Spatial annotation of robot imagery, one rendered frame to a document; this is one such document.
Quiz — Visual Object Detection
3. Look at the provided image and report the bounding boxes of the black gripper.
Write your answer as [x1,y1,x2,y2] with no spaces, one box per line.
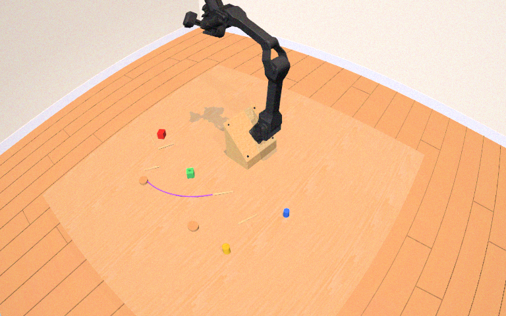
[183,11,226,38]

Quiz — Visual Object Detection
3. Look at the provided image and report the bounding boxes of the green block with hole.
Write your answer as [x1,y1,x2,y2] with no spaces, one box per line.
[186,168,195,178]

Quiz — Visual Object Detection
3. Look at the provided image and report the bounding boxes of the yellow cylinder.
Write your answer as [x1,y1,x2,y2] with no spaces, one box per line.
[222,244,231,255]

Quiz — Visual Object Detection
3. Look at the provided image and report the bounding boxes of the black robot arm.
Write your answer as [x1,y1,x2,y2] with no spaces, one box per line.
[201,0,291,144]

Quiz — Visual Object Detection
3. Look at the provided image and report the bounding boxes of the red block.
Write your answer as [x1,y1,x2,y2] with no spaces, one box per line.
[157,129,166,139]

